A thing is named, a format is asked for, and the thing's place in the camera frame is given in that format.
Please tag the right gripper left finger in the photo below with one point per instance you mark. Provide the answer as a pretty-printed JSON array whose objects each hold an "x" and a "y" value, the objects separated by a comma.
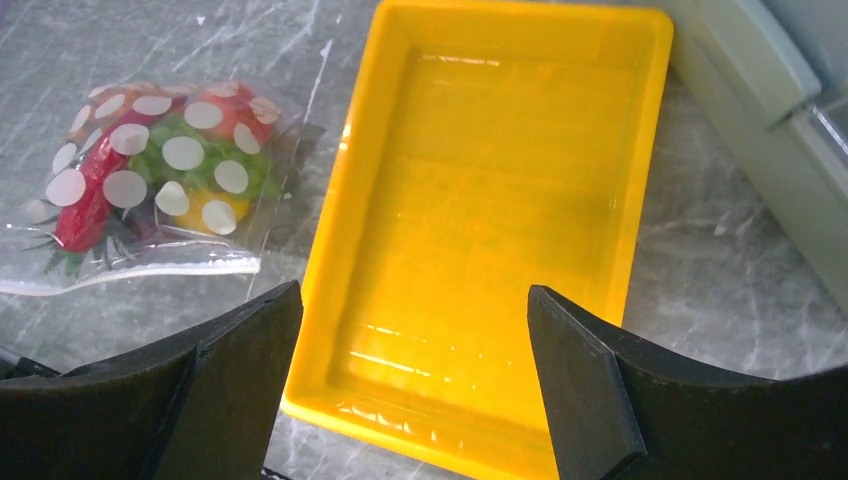
[{"x": 198, "y": 404}]

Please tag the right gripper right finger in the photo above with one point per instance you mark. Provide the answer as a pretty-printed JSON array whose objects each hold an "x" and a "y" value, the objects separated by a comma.
[{"x": 621, "y": 407}]

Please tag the yellow toy lemon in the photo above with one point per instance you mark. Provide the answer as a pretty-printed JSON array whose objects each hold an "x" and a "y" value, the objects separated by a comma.
[{"x": 212, "y": 212}]

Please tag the red toy chili pepper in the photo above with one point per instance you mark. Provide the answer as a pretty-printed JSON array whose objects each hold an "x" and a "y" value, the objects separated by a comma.
[{"x": 81, "y": 225}]

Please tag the clear zip top bag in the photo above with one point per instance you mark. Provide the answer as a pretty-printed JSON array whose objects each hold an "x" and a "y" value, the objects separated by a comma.
[{"x": 163, "y": 248}]

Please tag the green toy grapes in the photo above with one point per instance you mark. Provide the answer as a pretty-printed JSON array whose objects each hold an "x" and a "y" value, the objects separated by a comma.
[{"x": 151, "y": 164}]

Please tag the yellow plastic tray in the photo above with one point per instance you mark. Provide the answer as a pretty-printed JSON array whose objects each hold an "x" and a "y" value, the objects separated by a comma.
[{"x": 489, "y": 146}]

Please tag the orange toy pineapple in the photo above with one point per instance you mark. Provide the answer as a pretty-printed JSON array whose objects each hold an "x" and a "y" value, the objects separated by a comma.
[{"x": 122, "y": 231}]

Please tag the toy peach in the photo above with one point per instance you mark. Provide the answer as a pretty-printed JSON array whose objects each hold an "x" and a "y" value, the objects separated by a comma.
[{"x": 240, "y": 104}]

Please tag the purple toy sweet potato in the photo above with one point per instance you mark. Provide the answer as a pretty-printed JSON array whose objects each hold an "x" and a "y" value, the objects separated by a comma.
[{"x": 148, "y": 109}]

